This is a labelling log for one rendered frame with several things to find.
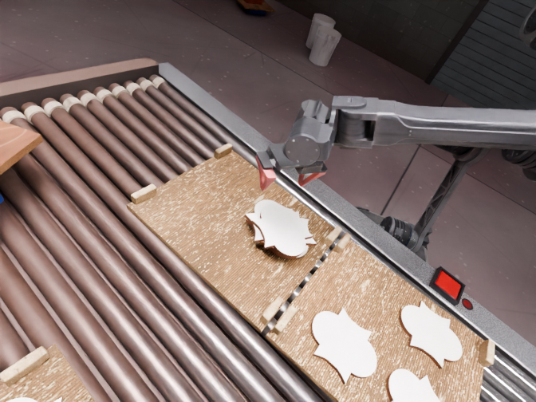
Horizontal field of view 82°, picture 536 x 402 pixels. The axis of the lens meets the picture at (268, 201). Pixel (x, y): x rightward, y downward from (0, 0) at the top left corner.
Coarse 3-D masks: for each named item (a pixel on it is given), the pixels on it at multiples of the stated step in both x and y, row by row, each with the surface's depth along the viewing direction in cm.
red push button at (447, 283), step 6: (438, 276) 83; (444, 276) 83; (438, 282) 81; (444, 282) 82; (450, 282) 82; (456, 282) 83; (444, 288) 80; (450, 288) 81; (456, 288) 81; (450, 294) 79; (456, 294) 80
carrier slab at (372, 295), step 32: (352, 256) 78; (320, 288) 69; (352, 288) 72; (384, 288) 74; (352, 320) 66; (384, 320) 69; (288, 352) 58; (384, 352) 64; (416, 352) 66; (320, 384) 56; (352, 384) 58; (384, 384) 59; (448, 384) 63; (480, 384) 65
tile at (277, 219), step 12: (276, 204) 75; (264, 216) 71; (276, 216) 72; (288, 216) 73; (264, 228) 69; (276, 228) 70; (288, 228) 71; (300, 228) 72; (264, 240) 68; (276, 240) 68; (288, 240) 69; (300, 240) 70; (288, 252) 67; (300, 252) 67
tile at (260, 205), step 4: (264, 200) 76; (268, 200) 77; (256, 204) 75; (260, 204) 75; (264, 204) 75; (256, 208) 74; (260, 208) 74; (256, 212) 73; (260, 212) 73; (244, 216) 72; (248, 216) 72; (252, 216) 72; (256, 216) 72; (248, 220) 72; (252, 224) 71; (256, 228) 70; (256, 232) 69; (256, 236) 68; (260, 236) 69; (256, 240) 68; (260, 240) 69; (272, 248) 68
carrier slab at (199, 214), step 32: (224, 160) 88; (160, 192) 75; (192, 192) 78; (224, 192) 80; (256, 192) 83; (160, 224) 69; (192, 224) 71; (224, 224) 74; (320, 224) 82; (192, 256) 66; (224, 256) 68; (256, 256) 70; (320, 256) 75; (224, 288) 63; (256, 288) 65; (288, 288) 67; (256, 320) 61
